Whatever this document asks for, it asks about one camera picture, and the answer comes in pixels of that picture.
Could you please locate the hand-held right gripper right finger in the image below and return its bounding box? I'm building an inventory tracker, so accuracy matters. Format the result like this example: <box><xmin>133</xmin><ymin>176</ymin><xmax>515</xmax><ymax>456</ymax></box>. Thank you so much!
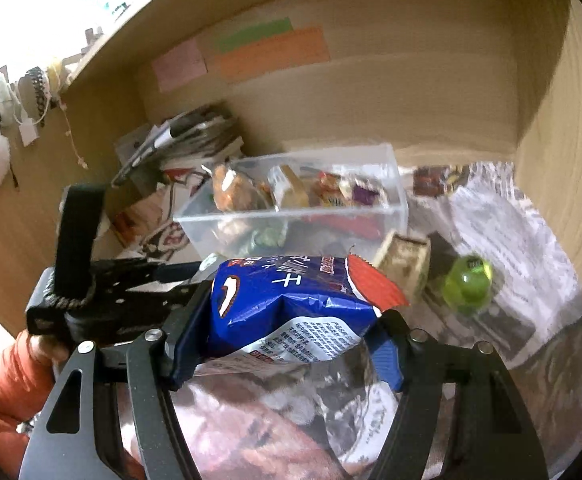
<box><xmin>365</xmin><ymin>309</ymin><xmax>564</xmax><ymax>480</ymax></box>

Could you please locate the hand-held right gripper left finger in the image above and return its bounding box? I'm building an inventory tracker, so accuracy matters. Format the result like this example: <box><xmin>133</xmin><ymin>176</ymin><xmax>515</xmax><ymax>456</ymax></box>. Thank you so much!
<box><xmin>18</xmin><ymin>284</ymin><xmax>215</xmax><ymax>480</ymax></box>

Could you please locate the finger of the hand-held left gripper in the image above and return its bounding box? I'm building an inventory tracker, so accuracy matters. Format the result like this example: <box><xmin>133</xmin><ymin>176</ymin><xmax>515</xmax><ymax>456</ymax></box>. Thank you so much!
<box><xmin>52</xmin><ymin>184</ymin><xmax>108</xmax><ymax>308</ymax></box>
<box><xmin>91</xmin><ymin>259</ymin><xmax>215</xmax><ymax>347</ymax></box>

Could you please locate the blue snack packet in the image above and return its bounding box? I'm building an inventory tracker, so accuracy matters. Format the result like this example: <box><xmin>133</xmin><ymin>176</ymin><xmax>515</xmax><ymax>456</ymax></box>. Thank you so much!
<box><xmin>193</xmin><ymin>253</ymin><xmax>412</xmax><ymax>377</ymax></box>

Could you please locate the green peas packet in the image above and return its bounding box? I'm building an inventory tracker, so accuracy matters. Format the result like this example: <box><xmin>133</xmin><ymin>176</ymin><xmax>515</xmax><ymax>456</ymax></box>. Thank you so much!
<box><xmin>241</xmin><ymin>226</ymin><xmax>290</xmax><ymax>257</ymax></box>

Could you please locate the orange snack packet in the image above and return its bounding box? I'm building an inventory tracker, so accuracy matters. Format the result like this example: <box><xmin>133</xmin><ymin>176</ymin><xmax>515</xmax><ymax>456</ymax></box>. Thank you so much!
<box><xmin>212</xmin><ymin>163</ymin><xmax>268</xmax><ymax>212</ymax></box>

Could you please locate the clear plastic box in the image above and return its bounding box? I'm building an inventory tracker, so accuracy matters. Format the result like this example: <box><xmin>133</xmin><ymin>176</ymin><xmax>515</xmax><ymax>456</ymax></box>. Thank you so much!
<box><xmin>173</xmin><ymin>143</ymin><xmax>410</xmax><ymax>262</ymax></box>

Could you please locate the purple white snack packet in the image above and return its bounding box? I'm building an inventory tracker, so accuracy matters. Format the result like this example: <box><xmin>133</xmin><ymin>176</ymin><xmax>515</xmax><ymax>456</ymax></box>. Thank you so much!
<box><xmin>343</xmin><ymin>175</ymin><xmax>390</xmax><ymax>207</ymax></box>

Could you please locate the yellow pastry packet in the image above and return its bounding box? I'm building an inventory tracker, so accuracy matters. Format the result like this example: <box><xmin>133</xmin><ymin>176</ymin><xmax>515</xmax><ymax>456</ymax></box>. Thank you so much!
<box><xmin>267</xmin><ymin>165</ymin><xmax>313</xmax><ymax>209</ymax></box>

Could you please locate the red snack packet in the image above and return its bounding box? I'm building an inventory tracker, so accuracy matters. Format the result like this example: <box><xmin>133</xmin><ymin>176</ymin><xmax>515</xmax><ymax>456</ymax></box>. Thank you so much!
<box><xmin>313</xmin><ymin>172</ymin><xmax>353</xmax><ymax>209</ymax></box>

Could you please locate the person's left forearm orange sleeve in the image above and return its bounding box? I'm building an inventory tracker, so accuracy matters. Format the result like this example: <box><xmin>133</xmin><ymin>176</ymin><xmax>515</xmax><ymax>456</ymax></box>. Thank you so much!
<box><xmin>0</xmin><ymin>347</ymin><xmax>59</xmax><ymax>466</ymax></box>

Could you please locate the person's left hand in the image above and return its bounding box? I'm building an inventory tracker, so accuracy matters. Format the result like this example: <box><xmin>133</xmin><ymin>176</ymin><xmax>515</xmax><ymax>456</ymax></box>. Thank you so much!
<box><xmin>15</xmin><ymin>330</ymin><xmax>70</xmax><ymax>367</ymax></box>

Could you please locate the beige brown snack packet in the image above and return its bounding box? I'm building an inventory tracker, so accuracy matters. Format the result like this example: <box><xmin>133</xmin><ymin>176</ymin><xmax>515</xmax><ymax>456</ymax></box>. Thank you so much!
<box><xmin>372</xmin><ymin>230</ymin><xmax>432</xmax><ymax>297</ymax></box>

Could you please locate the green round jelly cup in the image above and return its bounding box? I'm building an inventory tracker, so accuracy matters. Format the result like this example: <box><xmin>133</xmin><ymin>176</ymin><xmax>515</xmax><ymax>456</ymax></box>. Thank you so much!
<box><xmin>441</xmin><ymin>254</ymin><xmax>495</xmax><ymax>312</ymax></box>

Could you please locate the white paper tag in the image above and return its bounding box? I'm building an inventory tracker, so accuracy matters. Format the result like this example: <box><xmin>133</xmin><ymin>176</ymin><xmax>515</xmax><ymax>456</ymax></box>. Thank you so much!
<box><xmin>18</xmin><ymin>118</ymin><xmax>40</xmax><ymax>147</ymax></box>

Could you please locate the pile of booklets and papers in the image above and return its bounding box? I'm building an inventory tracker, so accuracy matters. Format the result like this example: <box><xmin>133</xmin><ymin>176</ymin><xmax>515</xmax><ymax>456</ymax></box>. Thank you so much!
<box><xmin>111</xmin><ymin>102</ymin><xmax>246</xmax><ymax>188</ymax></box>

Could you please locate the brown braided hair band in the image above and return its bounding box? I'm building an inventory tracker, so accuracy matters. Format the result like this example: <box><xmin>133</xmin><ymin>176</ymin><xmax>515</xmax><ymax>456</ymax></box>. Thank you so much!
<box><xmin>22</xmin><ymin>67</ymin><xmax>53</xmax><ymax>127</ymax></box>

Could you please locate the yellow hanging item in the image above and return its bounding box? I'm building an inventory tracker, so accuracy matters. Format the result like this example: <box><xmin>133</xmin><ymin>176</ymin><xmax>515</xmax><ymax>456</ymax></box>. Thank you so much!
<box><xmin>46</xmin><ymin>59</ymin><xmax>70</xmax><ymax>92</ymax></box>

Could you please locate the pink sticky note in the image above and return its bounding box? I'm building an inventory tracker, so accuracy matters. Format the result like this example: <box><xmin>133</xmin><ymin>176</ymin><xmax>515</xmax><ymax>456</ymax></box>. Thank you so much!
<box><xmin>152</xmin><ymin>40</ymin><xmax>208</xmax><ymax>93</ymax></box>

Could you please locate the orange sticky note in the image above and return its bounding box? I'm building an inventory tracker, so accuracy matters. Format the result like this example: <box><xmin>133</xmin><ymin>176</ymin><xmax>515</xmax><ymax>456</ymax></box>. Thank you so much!
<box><xmin>206</xmin><ymin>26</ymin><xmax>331</xmax><ymax>83</ymax></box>

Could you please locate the green sticky note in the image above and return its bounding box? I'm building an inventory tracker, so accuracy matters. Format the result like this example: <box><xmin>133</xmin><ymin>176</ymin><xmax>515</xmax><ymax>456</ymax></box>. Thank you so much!
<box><xmin>215</xmin><ymin>17</ymin><xmax>294</xmax><ymax>54</ymax></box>

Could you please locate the wooden desk hutch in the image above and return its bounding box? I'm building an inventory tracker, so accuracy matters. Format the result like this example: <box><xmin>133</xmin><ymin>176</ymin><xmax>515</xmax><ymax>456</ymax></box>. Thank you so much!
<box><xmin>0</xmin><ymin>0</ymin><xmax>582</xmax><ymax>341</ymax></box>

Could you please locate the white hanging cord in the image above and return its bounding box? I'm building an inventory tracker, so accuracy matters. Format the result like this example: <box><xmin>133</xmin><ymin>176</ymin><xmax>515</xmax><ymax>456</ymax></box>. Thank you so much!
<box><xmin>58</xmin><ymin>99</ymin><xmax>90</xmax><ymax>171</ymax></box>

